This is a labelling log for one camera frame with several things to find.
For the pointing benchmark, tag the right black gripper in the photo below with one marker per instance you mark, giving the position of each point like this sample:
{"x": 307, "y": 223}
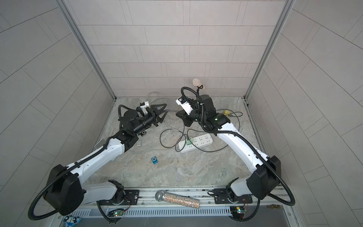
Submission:
{"x": 183, "y": 114}

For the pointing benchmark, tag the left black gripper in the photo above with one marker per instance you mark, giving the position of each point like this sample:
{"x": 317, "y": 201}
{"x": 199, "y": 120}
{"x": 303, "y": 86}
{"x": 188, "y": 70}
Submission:
{"x": 153, "y": 117}

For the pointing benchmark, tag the green charger plug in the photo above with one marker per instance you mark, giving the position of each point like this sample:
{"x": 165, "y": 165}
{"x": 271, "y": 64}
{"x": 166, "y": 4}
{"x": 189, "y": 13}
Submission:
{"x": 189, "y": 141}

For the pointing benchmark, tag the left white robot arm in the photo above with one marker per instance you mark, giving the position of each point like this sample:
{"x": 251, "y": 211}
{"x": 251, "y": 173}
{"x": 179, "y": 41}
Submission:
{"x": 65, "y": 190}

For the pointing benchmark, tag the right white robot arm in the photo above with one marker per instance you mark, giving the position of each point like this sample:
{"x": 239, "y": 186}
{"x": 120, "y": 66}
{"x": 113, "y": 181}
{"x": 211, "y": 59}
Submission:
{"x": 265, "y": 179}

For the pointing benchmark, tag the white power strip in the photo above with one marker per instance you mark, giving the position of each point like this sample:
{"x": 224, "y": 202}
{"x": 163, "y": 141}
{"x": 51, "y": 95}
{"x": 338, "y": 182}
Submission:
{"x": 198, "y": 142}

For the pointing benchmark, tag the beige microphone on stand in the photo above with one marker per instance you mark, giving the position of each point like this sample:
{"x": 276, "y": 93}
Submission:
{"x": 197, "y": 83}

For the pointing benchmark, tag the blue mp3 player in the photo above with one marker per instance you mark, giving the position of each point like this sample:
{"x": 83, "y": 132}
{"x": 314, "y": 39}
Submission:
{"x": 154, "y": 160}

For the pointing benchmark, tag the grey plastic holder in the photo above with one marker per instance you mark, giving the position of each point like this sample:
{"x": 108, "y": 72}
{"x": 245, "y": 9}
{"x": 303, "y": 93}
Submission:
{"x": 99, "y": 144}

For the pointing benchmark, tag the glitter handheld microphone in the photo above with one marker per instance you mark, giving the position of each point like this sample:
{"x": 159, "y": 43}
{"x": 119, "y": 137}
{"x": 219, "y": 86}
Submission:
{"x": 164, "y": 196}

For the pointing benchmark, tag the right circuit board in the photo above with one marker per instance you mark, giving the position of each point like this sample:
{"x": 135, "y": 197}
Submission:
{"x": 238, "y": 212}

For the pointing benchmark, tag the circuit board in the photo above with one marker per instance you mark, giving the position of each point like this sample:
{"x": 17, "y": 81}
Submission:
{"x": 238, "y": 212}
{"x": 116, "y": 213}

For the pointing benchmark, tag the left circuit board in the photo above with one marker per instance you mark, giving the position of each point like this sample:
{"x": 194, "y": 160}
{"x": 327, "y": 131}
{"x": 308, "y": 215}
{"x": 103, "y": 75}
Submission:
{"x": 116, "y": 213}

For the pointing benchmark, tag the blue toy figure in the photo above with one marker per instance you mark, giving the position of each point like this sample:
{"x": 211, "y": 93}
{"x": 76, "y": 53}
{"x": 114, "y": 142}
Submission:
{"x": 71, "y": 221}

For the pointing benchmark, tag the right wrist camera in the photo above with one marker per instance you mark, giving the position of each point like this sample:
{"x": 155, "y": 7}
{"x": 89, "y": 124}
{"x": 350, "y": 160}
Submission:
{"x": 184, "y": 103}

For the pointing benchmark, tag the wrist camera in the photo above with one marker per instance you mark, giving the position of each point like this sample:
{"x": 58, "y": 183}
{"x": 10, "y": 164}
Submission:
{"x": 143, "y": 107}
{"x": 184, "y": 103}

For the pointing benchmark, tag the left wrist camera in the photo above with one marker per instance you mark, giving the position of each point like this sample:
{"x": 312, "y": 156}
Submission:
{"x": 143, "y": 107}

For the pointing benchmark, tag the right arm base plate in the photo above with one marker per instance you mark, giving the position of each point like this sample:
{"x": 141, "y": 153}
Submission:
{"x": 226, "y": 196}

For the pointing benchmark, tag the aluminium rail frame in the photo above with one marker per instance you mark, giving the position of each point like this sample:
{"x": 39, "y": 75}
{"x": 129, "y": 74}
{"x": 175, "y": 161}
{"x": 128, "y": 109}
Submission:
{"x": 147, "y": 206}

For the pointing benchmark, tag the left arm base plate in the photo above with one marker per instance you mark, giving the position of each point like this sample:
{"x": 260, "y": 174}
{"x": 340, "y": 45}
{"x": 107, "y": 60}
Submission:
{"x": 126, "y": 197}

